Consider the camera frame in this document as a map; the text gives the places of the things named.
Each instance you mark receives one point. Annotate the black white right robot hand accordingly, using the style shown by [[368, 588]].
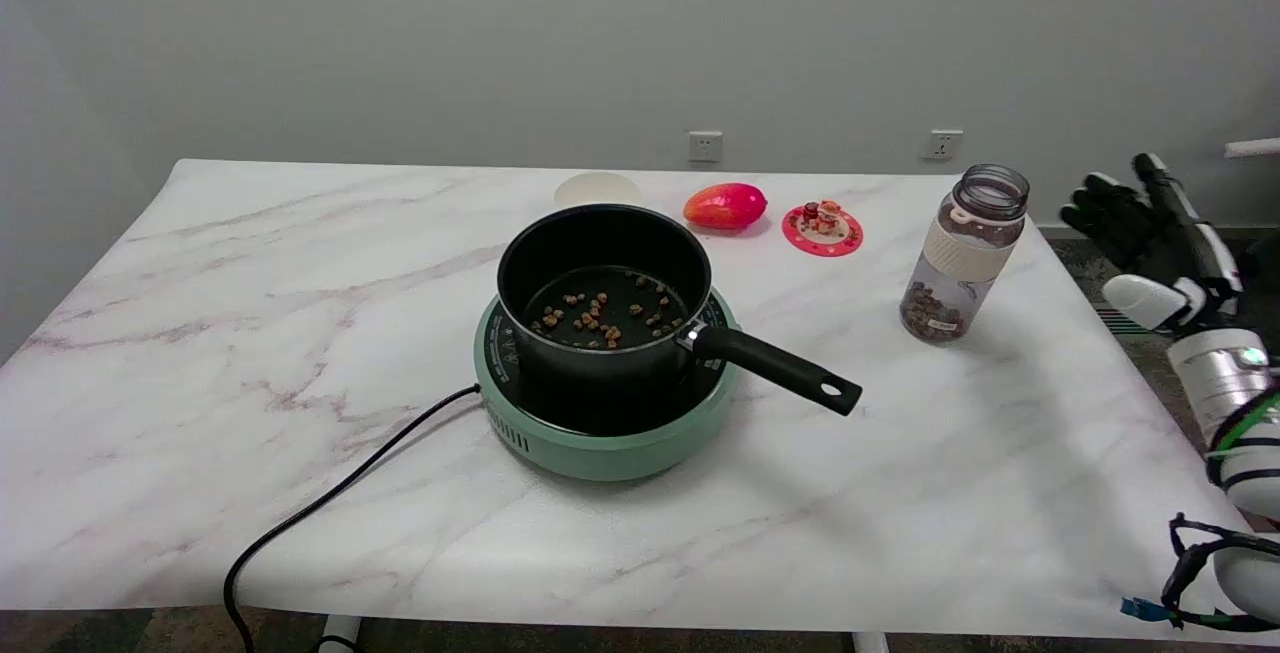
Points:
[[1160, 238]]

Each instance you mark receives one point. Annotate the white round lid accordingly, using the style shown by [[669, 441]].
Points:
[[597, 189]]

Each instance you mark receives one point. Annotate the clear bottle with white band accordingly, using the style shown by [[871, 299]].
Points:
[[962, 255]]

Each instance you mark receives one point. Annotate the white pipe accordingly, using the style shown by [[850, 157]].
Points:
[[1252, 147]]

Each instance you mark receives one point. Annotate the red toy mango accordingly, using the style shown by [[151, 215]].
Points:
[[725, 205]]

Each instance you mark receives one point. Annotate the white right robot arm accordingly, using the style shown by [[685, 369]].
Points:
[[1235, 383]]

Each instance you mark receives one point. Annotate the white table leg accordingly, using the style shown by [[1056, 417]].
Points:
[[338, 635], [870, 642]]

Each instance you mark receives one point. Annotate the red coaster with figurines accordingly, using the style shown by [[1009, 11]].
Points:
[[822, 229]]

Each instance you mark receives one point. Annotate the green induction cooker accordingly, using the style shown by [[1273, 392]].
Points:
[[600, 428]]

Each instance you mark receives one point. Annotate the white wall socket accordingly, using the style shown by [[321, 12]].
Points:
[[942, 144], [705, 146]]

